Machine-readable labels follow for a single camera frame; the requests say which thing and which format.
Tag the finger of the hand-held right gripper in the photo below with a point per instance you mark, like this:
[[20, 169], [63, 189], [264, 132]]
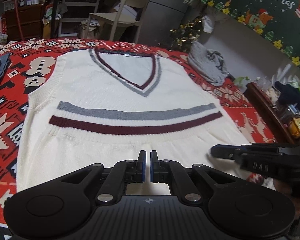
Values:
[[225, 151]]

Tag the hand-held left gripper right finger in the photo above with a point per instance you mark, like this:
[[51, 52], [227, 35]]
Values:
[[153, 167]]

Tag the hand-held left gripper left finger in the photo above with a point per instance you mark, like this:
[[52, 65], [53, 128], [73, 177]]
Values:
[[142, 166]]

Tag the white knit vest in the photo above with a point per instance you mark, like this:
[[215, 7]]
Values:
[[115, 85]]

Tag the yellow bear jar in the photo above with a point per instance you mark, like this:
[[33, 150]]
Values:
[[296, 127]]

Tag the red patterned blanket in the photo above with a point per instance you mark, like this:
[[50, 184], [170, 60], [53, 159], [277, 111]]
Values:
[[240, 110]]

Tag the wooden nightstand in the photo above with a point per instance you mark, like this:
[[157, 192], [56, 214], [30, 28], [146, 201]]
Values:
[[262, 105]]

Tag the green plant sprig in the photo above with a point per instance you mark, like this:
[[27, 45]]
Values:
[[241, 81]]

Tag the dark blue knit hat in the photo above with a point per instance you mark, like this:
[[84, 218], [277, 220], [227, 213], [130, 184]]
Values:
[[290, 95]]

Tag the row of clear glasses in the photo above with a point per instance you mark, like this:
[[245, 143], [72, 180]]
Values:
[[263, 83]]

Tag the grey knit sweater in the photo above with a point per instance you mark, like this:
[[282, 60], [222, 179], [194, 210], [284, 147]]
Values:
[[205, 62]]

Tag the small Christmas tree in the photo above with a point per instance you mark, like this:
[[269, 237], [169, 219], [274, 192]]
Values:
[[186, 36]]

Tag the white hanging cloth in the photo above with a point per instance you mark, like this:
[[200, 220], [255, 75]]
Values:
[[208, 24]]

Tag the white laundry bag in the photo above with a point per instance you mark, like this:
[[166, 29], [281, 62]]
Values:
[[88, 28]]

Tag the beige plastic chair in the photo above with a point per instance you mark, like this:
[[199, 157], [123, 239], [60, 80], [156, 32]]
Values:
[[125, 15]]

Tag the grey refrigerator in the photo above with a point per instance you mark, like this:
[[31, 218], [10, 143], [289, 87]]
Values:
[[170, 0]]

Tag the black desk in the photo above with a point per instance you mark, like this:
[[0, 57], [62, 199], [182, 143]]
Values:
[[56, 5]]

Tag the wooden drawer chest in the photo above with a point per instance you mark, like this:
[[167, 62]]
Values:
[[27, 22]]

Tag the red broom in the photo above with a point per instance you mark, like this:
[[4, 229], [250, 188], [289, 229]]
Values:
[[18, 17]]

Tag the red white carton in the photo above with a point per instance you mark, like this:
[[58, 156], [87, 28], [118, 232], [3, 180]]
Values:
[[0, 27]]

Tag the green Christmas wall banner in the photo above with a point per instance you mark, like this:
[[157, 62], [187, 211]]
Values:
[[265, 2]]

